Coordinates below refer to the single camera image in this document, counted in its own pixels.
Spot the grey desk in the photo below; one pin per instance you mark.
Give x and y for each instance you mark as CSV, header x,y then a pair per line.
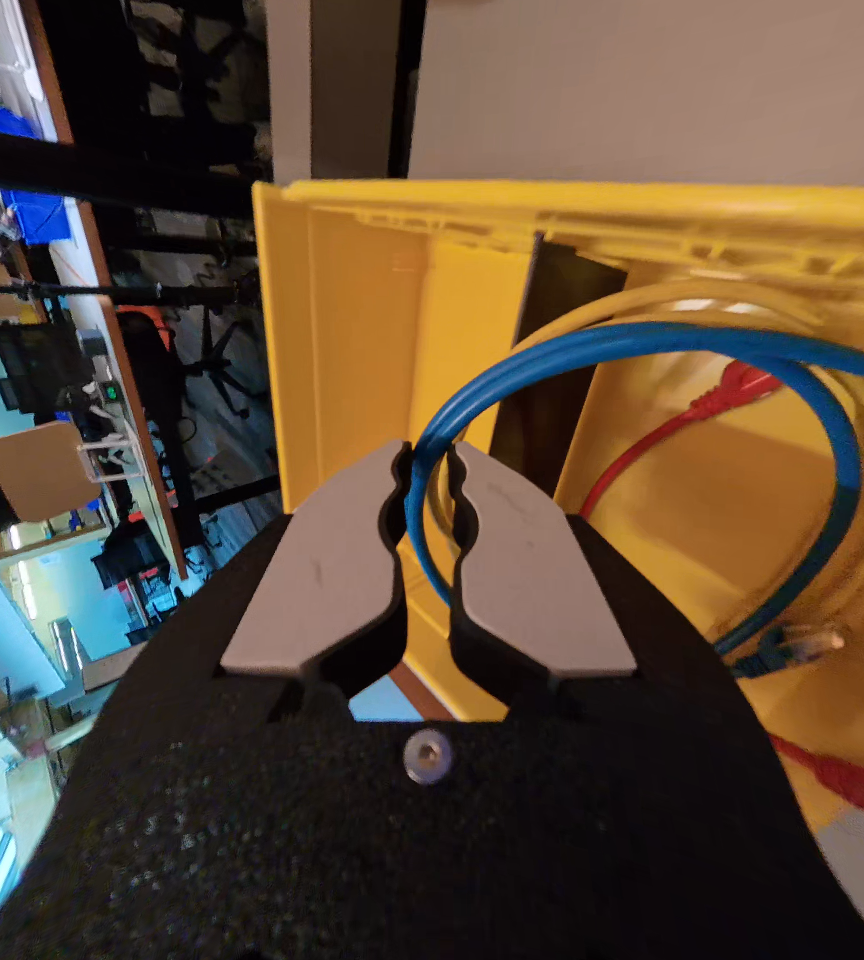
x,y
664,90

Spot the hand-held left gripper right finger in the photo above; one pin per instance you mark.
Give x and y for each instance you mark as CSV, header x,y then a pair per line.
x,y
537,585

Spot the blue plastic bin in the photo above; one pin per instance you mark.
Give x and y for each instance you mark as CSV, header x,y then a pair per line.
x,y
38,217
4,120

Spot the black office chair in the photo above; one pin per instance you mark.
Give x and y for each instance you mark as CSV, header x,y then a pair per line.
x,y
161,360

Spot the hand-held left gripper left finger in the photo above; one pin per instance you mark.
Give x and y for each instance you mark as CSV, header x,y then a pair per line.
x,y
319,585

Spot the yellow plastic bin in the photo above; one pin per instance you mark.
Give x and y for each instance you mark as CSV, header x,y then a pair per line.
x,y
357,337

